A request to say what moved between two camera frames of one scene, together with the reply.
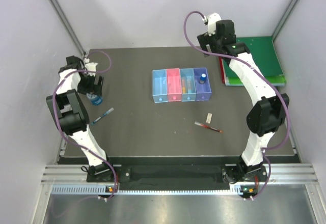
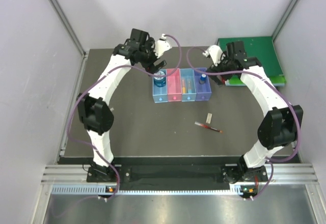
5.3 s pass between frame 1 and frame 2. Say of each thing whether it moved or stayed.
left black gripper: moved
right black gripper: moved
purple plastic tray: stayed
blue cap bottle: stayed
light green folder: stayed
